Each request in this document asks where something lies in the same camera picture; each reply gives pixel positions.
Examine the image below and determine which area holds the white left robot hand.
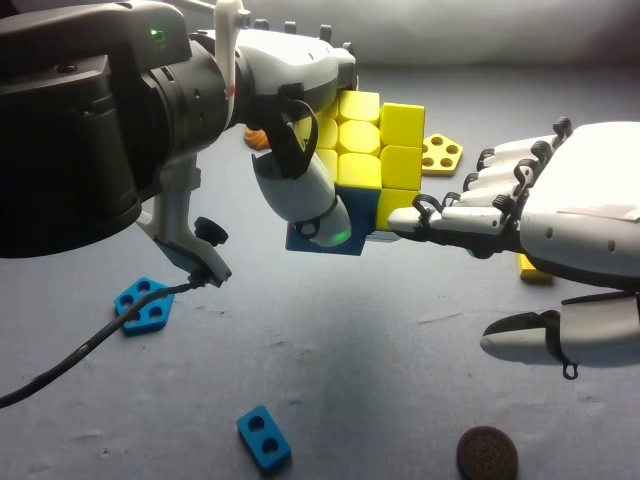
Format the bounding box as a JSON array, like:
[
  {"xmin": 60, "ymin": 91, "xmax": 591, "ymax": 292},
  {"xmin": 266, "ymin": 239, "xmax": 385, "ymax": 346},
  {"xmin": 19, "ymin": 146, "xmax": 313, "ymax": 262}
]
[{"xmin": 233, "ymin": 17, "xmax": 361, "ymax": 250}]

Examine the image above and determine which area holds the blue pentagon block with holes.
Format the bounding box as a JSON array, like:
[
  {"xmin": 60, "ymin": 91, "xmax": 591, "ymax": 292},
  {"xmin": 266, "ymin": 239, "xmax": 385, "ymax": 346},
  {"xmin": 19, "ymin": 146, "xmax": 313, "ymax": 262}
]
[{"xmin": 113, "ymin": 277, "xmax": 177, "ymax": 338}]

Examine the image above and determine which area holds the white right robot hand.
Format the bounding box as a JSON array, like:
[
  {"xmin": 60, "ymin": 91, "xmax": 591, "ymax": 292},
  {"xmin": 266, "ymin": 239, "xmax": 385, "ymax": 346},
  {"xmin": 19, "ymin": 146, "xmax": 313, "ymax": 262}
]
[{"xmin": 387, "ymin": 117, "xmax": 640, "ymax": 382}]

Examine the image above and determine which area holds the yellow rectangular block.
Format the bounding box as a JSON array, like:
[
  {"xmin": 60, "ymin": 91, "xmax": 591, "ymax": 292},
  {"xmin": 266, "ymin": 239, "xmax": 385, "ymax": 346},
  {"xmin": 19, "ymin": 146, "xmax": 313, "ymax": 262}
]
[{"xmin": 517, "ymin": 252, "xmax": 556, "ymax": 286}]

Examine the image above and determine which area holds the orange swirl toy pastry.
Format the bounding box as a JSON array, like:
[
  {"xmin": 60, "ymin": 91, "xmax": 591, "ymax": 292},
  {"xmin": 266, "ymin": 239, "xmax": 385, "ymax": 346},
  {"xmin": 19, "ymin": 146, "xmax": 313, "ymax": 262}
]
[{"xmin": 243, "ymin": 124, "xmax": 274, "ymax": 152}]

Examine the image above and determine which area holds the blue two-hole block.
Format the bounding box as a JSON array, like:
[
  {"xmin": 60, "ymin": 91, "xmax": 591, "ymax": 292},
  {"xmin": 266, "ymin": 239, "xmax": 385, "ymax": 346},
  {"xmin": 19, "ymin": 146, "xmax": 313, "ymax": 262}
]
[{"xmin": 235, "ymin": 404, "xmax": 293, "ymax": 474}]

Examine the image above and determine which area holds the grey table cloth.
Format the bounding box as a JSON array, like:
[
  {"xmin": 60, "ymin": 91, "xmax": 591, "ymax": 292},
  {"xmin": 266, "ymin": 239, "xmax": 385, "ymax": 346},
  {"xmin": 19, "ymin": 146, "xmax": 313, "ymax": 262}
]
[{"xmin": 0, "ymin": 62, "xmax": 640, "ymax": 480}]

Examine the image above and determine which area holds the brown chocolate sandwich cookie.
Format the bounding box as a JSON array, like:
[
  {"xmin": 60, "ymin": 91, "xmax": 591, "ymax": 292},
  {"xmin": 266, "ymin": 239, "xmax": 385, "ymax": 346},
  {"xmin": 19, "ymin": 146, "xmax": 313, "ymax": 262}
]
[{"xmin": 455, "ymin": 424, "xmax": 520, "ymax": 480}]

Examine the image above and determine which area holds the black camera cable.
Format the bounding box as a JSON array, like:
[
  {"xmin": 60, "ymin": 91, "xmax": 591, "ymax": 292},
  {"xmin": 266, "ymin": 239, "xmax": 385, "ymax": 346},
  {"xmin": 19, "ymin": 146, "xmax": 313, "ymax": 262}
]
[{"xmin": 0, "ymin": 277, "xmax": 222, "ymax": 409}]

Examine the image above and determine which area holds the yellow pentagon block with holes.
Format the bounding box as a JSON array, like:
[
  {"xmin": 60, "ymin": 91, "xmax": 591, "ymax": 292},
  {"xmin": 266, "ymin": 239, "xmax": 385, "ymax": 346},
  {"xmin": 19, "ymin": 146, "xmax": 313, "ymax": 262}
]
[{"xmin": 421, "ymin": 133, "xmax": 465, "ymax": 178}]

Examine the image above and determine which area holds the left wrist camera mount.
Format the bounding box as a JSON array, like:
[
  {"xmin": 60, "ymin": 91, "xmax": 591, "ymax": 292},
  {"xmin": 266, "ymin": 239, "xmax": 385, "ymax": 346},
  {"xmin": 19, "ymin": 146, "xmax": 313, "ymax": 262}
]
[{"xmin": 135, "ymin": 0, "xmax": 251, "ymax": 290}]

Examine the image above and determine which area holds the multicoloured Rubik's cube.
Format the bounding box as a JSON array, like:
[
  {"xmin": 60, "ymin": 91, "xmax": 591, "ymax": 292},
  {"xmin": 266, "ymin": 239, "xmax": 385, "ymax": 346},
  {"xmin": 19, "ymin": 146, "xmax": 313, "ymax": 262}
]
[{"xmin": 285, "ymin": 89, "xmax": 427, "ymax": 257}]

